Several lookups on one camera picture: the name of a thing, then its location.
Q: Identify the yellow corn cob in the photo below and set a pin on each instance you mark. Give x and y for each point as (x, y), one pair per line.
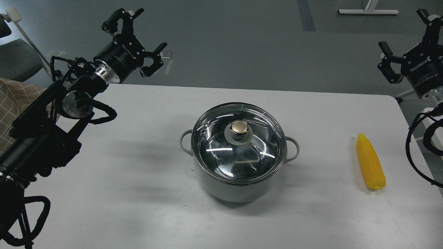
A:
(369, 163)

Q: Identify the beige checkered cloth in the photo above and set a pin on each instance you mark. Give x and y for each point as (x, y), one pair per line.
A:
(15, 97)

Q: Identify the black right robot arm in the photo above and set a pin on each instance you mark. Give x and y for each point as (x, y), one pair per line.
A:
(436, 95)

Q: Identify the glass pot lid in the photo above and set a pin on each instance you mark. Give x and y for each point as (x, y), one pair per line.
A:
(238, 143)

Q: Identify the white table leg base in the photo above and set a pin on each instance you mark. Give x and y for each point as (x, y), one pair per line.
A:
(368, 9)

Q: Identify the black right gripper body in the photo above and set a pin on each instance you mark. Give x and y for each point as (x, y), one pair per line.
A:
(423, 68)

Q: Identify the grey office chair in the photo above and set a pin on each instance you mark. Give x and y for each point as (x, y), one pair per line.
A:
(20, 59)

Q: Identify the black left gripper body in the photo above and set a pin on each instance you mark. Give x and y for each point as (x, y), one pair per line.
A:
(123, 55)

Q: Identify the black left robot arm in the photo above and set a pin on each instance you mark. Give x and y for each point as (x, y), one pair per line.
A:
(47, 132)

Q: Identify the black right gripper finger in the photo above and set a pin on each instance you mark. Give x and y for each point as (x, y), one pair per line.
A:
(433, 26)
(385, 67)

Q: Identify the grey steel cooking pot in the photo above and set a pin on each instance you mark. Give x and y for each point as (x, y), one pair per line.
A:
(237, 193)

